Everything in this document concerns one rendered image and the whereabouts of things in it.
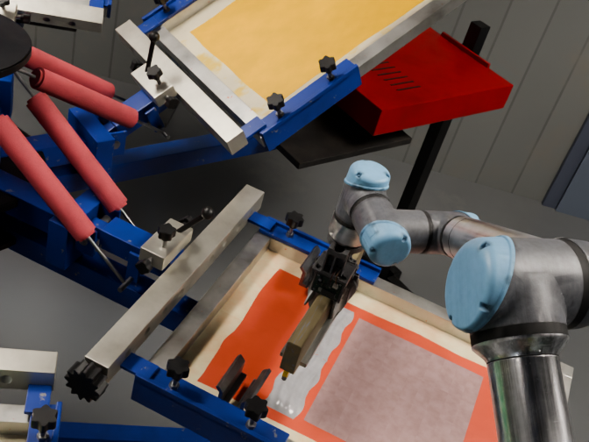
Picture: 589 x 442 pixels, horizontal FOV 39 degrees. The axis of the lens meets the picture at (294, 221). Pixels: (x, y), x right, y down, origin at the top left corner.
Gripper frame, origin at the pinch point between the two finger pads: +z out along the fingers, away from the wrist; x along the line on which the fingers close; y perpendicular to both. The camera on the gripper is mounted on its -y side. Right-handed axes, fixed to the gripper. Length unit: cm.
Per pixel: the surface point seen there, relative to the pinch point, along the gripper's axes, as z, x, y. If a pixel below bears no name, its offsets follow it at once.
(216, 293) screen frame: 10.0, -22.9, -0.4
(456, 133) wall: 84, -2, -259
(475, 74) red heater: -2, 2, -134
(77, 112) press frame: 4, -79, -31
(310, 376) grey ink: 13.2, 3.2, 6.1
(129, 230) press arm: 4.8, -45.5, -0.9
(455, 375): 13.6, 30.3, -13.6
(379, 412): 13.6, 18.6, 6.2
